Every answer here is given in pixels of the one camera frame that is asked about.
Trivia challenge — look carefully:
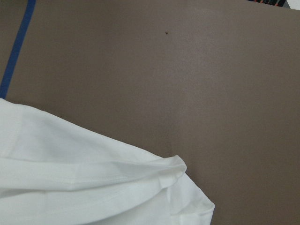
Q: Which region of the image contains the white printed long-sleeve shirt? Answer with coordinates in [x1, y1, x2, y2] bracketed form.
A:
[0, 100, 215, 225]

